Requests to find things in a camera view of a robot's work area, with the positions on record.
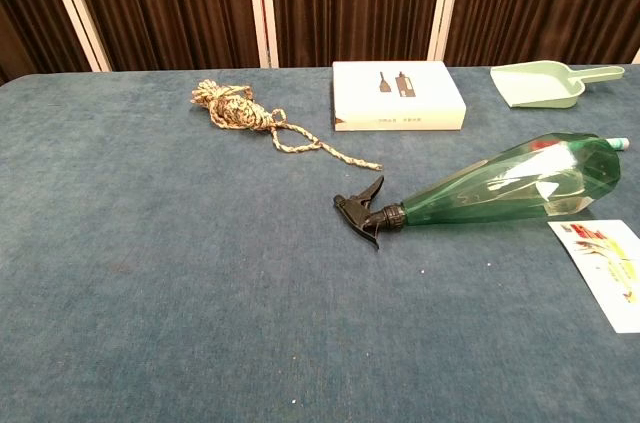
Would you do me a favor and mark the green transparent cup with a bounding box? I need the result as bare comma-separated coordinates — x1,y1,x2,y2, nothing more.
333,131,622,250

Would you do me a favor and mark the white flat cardboard box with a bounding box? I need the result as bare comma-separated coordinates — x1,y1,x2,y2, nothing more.
331,60,468,133

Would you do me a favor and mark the brown pleated curtain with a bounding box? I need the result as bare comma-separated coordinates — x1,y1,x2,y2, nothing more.
0,0,640,87

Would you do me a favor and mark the mint green plastic dustpan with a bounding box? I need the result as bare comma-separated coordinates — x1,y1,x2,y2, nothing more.
489,60,627,110

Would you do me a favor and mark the white printed paper card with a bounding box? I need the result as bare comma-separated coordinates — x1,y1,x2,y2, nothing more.
547,219,640,335

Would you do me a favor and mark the braided beige rope bundle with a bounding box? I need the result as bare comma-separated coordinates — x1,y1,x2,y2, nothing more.
189,78,384,172

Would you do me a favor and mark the white partition frame post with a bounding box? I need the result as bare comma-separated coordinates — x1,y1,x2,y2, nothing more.
427,0,469,65
38,0,112,73
244,0,280,69

